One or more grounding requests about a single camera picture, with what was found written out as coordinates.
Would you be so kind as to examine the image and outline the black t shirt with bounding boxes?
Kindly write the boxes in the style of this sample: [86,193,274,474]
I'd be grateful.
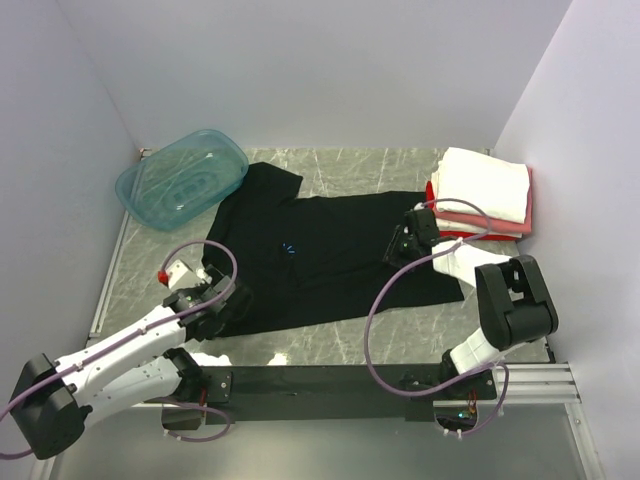
[201,162,465,341]

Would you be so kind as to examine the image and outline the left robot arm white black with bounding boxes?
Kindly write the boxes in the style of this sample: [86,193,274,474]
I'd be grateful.
[6,272,252,460]

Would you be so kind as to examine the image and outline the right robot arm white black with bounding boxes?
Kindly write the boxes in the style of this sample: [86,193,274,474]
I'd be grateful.
[384,204,559,399]

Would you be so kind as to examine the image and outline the red folded t shirt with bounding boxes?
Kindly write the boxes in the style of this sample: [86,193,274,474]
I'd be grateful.
[426,165,532,240]

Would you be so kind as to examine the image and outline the white folded t shirt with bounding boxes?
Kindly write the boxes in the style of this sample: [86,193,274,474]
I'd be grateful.
[431,147,531,230]

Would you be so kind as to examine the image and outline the teal plastic basket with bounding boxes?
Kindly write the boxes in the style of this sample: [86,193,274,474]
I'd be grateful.
[115,130,249,232]

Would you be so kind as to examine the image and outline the black base bar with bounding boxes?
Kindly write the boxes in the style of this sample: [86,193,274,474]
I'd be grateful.
[197,364,499,426]

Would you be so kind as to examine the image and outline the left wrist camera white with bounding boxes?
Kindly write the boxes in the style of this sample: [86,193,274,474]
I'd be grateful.
[157,259,204,291]

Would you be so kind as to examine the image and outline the aluminium rail left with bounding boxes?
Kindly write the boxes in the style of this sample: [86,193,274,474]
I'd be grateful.
[29,211,131,480]

